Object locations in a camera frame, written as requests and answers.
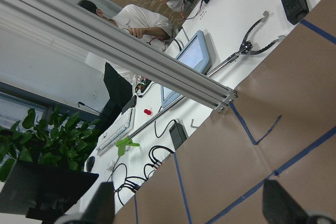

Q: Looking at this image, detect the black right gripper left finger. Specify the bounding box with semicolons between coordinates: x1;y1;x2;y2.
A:
55;181;116;224

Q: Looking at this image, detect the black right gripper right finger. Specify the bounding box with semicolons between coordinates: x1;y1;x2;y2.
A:
262;179;334;224

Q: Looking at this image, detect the black monitor near plant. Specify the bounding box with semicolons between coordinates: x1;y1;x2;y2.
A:
1;161;99;223

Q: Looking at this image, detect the green potted plant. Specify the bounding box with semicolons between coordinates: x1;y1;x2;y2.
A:
1;108;100;182

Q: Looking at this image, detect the white keyboard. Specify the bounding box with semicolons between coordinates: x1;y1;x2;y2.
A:
96;108;135;156

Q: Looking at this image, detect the black charger brick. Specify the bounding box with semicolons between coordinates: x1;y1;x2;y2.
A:
169;120;188;150

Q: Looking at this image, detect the reacher grabber tool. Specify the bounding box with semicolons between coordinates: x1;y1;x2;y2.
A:
115;10;286;156

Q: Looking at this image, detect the blue teach pendant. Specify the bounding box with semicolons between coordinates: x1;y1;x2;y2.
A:
161;30;211;109

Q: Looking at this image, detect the person in white tshirt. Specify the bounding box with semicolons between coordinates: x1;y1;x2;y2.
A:
77;0;174;99

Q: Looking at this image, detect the black power adapter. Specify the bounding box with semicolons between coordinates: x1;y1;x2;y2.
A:
281;0;309;25

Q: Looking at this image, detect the aluminium frame post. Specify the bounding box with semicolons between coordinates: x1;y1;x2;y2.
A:
0;0;238;114

